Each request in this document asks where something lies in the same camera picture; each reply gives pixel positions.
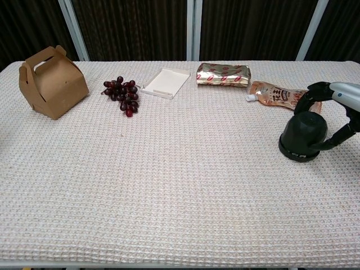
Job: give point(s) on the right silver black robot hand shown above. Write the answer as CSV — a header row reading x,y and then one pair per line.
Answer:
x,y
348,95

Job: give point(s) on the grey aluminium partition post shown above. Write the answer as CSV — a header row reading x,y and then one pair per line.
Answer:
x,y
312,28
194,28
73,28

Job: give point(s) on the beige waffle tablecloth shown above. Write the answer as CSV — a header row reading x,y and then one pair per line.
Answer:
x,y
168,182

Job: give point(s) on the dark brown ribbed partition panel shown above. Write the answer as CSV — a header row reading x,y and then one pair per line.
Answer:
x,y
28,28
343,28
253,28
129,28

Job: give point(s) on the orange spouted drink pouch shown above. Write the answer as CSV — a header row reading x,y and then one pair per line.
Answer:
x,y
270,95

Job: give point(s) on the gold foil snack packet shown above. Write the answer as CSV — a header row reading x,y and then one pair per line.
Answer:
x,y
222,74

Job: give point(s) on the black round container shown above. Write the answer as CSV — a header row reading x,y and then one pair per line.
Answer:
x,y
303,132

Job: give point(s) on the white shallow tray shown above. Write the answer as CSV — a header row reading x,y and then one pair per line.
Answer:
x,y
166,83

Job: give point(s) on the dark red grape bunch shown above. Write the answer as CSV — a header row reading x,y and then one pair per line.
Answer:
x,y
121,92

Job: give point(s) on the brown cardboard gable box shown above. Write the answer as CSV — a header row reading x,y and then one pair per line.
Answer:
x,y
59,87

